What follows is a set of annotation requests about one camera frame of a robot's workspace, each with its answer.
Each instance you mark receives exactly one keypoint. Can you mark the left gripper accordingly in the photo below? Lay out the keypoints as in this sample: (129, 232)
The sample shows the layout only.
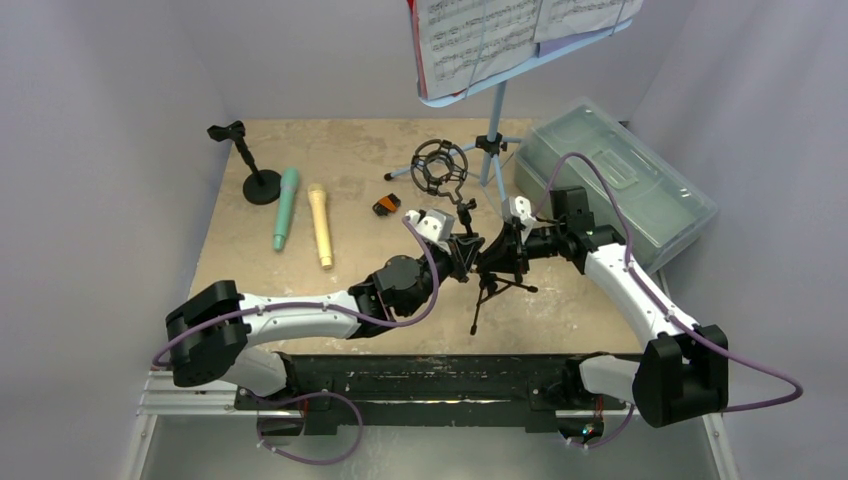
(455, 260)

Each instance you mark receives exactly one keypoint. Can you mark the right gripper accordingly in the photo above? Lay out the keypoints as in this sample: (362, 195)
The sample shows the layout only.
(520, 245)

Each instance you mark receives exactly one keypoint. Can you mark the black tripod mic stand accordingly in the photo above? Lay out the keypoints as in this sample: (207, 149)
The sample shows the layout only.
(439, 169)

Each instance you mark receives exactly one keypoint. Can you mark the beige condenser microphone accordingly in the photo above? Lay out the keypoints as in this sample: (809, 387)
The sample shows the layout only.
(317, 198)

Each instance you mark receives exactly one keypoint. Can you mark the teal toy microphone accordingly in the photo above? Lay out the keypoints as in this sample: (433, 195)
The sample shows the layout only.
(289, 183)

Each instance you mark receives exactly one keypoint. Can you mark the black round-base mic stand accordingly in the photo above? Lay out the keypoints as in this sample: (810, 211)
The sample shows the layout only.
(261, 186)

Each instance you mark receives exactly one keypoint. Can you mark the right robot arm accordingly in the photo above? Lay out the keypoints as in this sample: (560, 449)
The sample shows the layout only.
(676, 378)

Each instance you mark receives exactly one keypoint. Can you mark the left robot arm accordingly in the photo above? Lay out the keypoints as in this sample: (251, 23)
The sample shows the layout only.
(218, 334)

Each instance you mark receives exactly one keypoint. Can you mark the orange black hex key set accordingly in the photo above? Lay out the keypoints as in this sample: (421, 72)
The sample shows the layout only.
(387, 205)

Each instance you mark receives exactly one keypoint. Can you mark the blue music stand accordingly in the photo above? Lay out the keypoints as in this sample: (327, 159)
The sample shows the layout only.
(491, 176)

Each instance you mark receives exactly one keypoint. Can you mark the translucent green storage box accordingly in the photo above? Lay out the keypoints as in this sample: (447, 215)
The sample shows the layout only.
(588, 147)

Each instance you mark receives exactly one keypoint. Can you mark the sheet music pages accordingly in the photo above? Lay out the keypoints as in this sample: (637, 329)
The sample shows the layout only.
(463, 47)

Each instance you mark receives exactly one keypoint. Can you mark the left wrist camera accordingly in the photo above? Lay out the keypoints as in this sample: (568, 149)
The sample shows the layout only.
(434, 226)

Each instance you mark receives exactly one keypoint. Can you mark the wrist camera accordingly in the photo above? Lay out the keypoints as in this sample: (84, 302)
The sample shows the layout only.
(520, 209)
(434, 226)

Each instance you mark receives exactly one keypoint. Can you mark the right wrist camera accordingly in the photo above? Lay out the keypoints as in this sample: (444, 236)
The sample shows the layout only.
(520, 209)

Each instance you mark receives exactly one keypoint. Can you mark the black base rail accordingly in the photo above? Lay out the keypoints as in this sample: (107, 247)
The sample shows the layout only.
(527, 391)

